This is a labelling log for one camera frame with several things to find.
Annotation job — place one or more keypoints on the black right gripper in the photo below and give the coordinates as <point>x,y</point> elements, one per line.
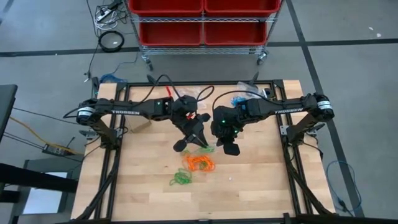
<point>227,130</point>

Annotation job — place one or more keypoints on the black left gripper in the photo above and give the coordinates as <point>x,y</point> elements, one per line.
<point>188,126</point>

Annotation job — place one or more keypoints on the green rubber bands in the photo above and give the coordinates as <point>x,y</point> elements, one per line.
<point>180,179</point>

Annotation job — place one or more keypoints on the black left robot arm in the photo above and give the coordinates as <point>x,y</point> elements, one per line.
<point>130,111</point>

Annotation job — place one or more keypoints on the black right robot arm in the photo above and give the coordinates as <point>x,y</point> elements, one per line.
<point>289,110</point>

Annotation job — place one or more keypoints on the small cardboard box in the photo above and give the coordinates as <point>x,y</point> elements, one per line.
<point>138,126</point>

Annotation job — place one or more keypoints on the silver mounting plate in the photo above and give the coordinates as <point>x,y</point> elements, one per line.
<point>283,130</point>

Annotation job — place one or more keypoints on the cart caster wheel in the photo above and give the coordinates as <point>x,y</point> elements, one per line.
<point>148,62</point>
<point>262,57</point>

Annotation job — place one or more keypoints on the red plastic bin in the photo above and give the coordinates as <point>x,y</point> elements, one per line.
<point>242,6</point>
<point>171,32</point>
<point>234,32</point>
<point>164,6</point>

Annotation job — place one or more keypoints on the grey metal clamp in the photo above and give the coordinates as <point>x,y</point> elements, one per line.
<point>87,133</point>

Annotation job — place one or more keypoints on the black device green light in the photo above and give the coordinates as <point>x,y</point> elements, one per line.
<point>95,87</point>

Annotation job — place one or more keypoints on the black power adapter box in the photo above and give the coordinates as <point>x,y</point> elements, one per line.
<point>56,150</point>

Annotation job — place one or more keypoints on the white power strip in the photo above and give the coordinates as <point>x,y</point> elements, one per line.
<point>103,15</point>

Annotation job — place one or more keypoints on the grey metal stand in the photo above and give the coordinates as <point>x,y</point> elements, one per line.
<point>43,162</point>

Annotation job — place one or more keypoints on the black beam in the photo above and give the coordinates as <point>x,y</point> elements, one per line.
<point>31,179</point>

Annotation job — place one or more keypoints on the black desk top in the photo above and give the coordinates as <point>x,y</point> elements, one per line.
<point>6,109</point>

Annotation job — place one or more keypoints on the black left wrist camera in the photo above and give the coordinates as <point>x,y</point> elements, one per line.
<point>188,104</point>

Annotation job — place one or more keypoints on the black aluminium table frame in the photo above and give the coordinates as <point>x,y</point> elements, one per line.
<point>217,83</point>

